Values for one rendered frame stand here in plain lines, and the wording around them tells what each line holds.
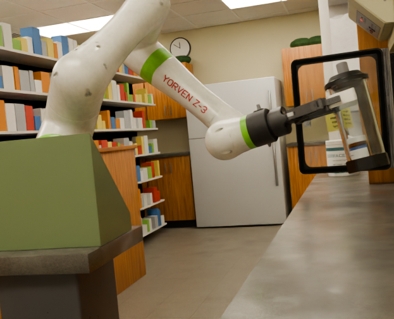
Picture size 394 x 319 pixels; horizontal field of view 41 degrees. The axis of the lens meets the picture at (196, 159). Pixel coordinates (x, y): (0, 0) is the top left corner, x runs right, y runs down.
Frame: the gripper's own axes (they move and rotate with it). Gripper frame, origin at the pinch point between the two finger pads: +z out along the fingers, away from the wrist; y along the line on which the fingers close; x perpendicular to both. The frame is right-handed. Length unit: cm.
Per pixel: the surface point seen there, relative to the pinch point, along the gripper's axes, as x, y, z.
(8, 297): 24, -47, -76
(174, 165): -54, 475, -300
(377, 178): 22, 55, -6
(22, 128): -79, 164, -252
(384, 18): -19.8, 16.8, 12.4
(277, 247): 27, -42, -14
